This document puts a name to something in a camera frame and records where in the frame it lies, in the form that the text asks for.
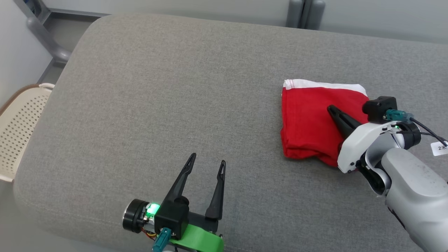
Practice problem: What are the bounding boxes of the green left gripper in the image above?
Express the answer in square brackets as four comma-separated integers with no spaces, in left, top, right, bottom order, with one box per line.
[164,152,227,252]

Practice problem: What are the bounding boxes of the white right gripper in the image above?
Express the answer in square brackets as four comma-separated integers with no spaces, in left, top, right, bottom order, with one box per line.
[327,105,404,174]

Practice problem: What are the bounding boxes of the red shorts with white stripe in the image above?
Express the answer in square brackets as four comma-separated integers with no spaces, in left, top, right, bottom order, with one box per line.
[280,78,372,168]

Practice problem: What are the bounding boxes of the cream perforated laundry basket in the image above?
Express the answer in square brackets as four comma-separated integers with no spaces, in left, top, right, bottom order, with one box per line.
[0,83,56,183]

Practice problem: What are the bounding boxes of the grey metal pipe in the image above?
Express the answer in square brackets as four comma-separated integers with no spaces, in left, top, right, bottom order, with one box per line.
[26,15,72,63]

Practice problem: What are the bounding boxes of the teal right camera connector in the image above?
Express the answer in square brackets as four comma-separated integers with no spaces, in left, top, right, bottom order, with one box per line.
[384,109,414,123]

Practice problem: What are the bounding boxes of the teal camera connector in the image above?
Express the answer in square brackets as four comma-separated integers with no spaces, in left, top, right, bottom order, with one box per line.
[152,227,172,252]
[384,109,414,123]

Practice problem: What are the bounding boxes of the teal left camera connector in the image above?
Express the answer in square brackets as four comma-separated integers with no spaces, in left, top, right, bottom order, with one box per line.
[152,227,172,252]

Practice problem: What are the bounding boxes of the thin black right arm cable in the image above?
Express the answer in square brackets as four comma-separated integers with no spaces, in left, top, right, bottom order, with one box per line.
[409,117,448,147]

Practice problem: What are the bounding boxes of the white cable label tag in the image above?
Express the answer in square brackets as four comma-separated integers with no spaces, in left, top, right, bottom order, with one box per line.
[430,141,448,157]

